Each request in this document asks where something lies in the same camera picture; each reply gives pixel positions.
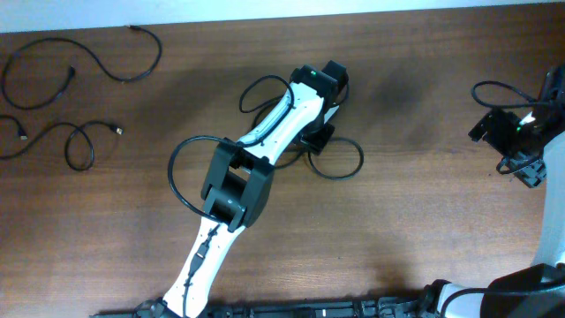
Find black usb cable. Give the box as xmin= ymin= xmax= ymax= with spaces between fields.
xmin=0 ymin=25 xmax=163 ymax=110
xmin=0 ymin=114 xmax=124 ymax=172
xmin=251 ymin=96 xmax=365 ymax=181

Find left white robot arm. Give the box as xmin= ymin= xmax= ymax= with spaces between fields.
xmin=156 ymin=61 xmax=349 ymax=317

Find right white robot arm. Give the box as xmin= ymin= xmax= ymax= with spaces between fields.
xmin=408 ymin=65 xmax=564 ymax=317

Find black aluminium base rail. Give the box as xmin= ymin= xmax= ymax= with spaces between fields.
xmin=90 ymin=293 xmax=438 ymax=318

